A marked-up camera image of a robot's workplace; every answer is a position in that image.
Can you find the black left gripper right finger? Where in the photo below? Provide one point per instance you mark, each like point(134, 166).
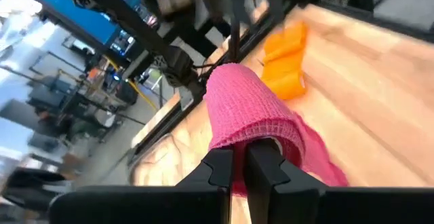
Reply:
point(288, 203)

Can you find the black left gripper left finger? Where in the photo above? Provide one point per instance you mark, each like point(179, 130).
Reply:
point(190, 203)

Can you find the pink elastic bandage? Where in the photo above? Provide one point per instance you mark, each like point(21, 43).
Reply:
point(247, 108)

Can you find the orange elastic bandage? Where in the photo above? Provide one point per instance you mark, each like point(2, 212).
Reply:
point(285, 78)

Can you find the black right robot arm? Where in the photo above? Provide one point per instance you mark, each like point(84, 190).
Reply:
point(118, 10)

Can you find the blue screen monitor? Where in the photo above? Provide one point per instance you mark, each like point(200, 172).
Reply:
point(84, 20)

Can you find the metal bracket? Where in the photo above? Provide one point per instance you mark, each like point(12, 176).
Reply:
point(186, 98)

